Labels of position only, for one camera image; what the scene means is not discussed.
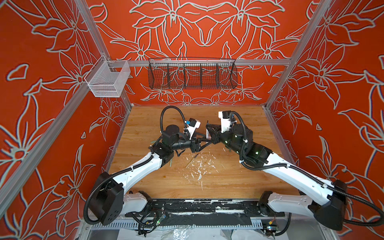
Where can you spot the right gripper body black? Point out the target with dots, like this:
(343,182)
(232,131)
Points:
(216,139)

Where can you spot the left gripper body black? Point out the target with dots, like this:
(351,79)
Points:
(193,145)

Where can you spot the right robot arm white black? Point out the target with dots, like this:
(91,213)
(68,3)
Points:
(324,200)

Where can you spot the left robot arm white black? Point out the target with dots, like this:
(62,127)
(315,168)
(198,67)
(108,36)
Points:
(110,195)

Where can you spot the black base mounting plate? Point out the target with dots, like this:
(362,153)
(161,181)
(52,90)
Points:
(247,207)

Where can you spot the clear plastic bin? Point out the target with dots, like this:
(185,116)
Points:
(107,79)

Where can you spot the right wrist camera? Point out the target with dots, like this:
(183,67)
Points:
(227,120)

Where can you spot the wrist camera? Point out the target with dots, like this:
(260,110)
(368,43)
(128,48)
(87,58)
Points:
(192,125)
(227,120)

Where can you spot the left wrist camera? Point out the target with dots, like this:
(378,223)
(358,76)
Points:
(192,125)

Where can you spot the black wire basket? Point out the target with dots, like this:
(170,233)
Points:
(181,73)

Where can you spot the grey cable duct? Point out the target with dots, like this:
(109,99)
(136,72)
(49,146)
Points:
(255,224)

